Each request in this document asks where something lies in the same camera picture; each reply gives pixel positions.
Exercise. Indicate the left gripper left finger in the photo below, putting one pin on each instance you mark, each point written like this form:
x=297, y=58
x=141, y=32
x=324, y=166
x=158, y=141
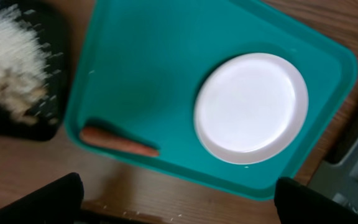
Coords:
x=57, y=202

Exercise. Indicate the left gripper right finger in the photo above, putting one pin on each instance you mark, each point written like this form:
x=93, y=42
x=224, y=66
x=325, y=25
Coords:
x=297, y=204

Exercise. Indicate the orange carrot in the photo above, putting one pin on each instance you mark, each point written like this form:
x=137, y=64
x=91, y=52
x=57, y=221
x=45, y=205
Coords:
x=101, y=138

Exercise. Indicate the pink plate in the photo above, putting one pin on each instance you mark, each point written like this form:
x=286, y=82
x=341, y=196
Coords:
x=251, y=108

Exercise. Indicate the peanut shells pile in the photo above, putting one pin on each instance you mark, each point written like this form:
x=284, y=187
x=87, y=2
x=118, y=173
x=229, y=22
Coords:
x=22, y=71

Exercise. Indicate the gray dish rack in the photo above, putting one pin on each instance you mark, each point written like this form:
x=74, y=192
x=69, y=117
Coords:
x=337, y=175

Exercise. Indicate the teal serving tray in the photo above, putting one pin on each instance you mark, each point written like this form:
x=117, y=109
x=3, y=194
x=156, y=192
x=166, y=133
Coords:
x=143, y=62

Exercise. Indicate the black tray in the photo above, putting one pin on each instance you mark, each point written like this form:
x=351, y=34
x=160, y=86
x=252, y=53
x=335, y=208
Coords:
x=52, y=31

